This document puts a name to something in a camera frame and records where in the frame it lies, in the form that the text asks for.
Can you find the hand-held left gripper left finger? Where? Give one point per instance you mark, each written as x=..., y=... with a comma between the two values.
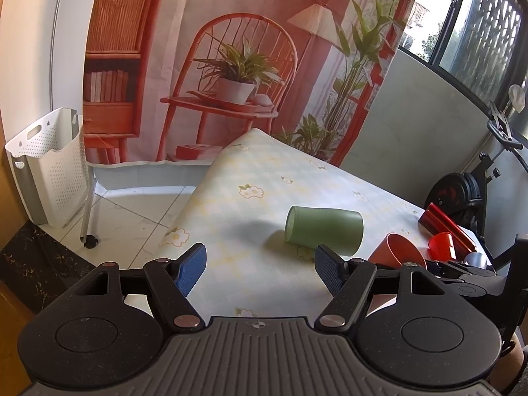
x=190, y=270

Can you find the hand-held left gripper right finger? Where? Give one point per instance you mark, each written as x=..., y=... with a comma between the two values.
x=328, y=270

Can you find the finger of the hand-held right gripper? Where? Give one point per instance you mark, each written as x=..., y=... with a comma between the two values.
x=474, y=288
x=462, y=269

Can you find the green cup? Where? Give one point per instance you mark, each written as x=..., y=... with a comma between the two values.
x=326, y=229

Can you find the silver cup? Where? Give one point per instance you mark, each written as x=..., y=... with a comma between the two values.
x=476, y=260

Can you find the small red cup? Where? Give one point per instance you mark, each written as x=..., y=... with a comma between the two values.
x=443, y=247

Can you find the orange cup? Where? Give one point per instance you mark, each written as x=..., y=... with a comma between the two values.
x=396, y=251

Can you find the tall shiny red tumbler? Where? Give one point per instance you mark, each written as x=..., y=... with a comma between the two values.
x=444, y=217

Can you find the floral checked tablecloth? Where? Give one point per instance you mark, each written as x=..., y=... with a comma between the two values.
x=247, y=222

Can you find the black exercise bike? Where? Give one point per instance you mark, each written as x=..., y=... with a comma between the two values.
x=458, y=187

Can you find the metal leg with caster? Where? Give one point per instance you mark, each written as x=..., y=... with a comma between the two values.
x=87, y=214

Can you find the white perforated laundry basket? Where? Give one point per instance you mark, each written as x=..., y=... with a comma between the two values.
x=53, y=165

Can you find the wooden board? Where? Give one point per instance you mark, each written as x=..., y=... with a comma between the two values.
x=8, y=214

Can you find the printed backdrop cloth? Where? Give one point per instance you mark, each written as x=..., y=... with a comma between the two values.
x=165, y=49

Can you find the white wardrobe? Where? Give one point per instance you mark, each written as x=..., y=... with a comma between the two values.
x=33, y=49

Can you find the dark window frame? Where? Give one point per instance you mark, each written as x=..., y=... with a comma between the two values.
x=453, y=16

